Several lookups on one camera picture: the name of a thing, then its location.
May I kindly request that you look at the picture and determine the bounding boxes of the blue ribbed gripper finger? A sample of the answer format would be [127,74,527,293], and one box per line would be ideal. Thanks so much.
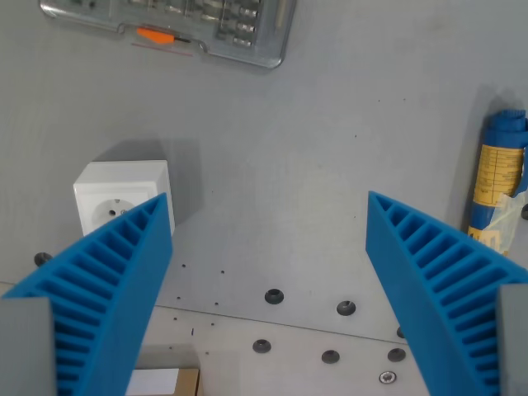
[365,190,528,396]
[0,191,173,396]

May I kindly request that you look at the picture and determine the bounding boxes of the white electrical socket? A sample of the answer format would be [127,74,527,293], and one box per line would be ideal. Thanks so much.
[73,160,176,237]

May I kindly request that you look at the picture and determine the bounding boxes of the blue cartridge with yellow label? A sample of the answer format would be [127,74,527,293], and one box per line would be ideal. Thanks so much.
[466,109,528,257]

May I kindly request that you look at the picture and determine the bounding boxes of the transparent bit set case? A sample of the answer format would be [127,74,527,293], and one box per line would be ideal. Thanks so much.
[39,0,298,68]

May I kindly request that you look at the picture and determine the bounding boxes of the orange screwdriver handle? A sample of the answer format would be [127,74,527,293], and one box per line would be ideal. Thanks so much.
[136,26,191,45]

